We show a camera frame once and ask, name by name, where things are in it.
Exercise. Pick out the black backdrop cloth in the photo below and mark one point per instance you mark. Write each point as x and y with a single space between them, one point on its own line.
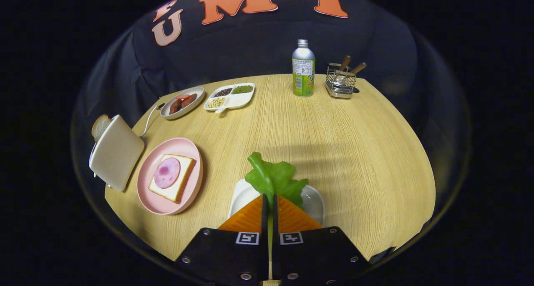
250 48

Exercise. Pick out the bread slice under ham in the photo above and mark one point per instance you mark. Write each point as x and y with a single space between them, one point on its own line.
183 181

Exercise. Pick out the pile of black beans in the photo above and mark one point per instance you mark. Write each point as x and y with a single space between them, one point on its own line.
222 92

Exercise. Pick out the white divided dish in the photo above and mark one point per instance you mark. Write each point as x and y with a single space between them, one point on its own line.
238 101

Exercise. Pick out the red sausage slice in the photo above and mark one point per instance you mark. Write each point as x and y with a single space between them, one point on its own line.
182 97

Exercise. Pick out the white square plate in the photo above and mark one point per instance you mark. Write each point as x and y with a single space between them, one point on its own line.
313 202

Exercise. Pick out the green lettuce leaf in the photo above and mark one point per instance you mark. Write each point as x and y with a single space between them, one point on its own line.
271 177

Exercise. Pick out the pile of green beans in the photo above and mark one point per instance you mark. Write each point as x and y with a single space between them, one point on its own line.
243 89

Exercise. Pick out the white toaster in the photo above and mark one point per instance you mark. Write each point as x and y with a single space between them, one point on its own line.
119 152

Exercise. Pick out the brown meat piece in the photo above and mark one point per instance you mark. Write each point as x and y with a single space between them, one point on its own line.
175 106
189 100

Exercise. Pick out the pink round plate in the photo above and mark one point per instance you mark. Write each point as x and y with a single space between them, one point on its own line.
150 186

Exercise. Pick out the toasted bread slice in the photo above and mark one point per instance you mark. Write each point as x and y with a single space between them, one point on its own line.
100 127

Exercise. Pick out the silver bottle with green label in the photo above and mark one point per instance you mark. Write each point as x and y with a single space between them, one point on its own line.
303 81

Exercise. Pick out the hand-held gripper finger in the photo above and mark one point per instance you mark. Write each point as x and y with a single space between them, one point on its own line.
275 223
264 223

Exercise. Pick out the white round plate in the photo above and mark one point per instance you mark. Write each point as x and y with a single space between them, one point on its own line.
167 112

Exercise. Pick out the pink ham slice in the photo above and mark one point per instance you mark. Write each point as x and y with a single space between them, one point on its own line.
167 173

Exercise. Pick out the pile of yellow soybeans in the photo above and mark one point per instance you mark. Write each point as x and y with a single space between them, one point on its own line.
216 102

